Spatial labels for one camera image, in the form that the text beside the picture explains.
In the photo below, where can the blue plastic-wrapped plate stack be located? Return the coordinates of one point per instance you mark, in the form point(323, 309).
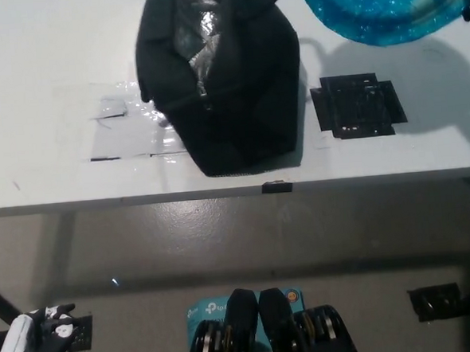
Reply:
point(368, 12)

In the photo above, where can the clear tape sheet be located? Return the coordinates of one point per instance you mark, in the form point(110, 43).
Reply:
point(136, 134)

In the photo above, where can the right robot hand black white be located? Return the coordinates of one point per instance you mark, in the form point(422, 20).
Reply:
point(468, 13)

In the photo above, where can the black tape patch on table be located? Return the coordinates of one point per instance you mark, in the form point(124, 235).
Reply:
point(354, 105)

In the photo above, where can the grey tape piece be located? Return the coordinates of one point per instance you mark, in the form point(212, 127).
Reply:
point(107, 108)

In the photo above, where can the black fabric lunch bag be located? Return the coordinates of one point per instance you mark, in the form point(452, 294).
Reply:
point(247, 123)

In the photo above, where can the teal tp-link box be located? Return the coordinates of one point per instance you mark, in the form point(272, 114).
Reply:
point(205, 310)

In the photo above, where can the black floor tape square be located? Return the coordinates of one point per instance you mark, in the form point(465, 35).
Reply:
point(83, 333)
point(434, 302)

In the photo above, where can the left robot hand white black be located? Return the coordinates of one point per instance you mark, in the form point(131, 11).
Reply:
point(41, 339)

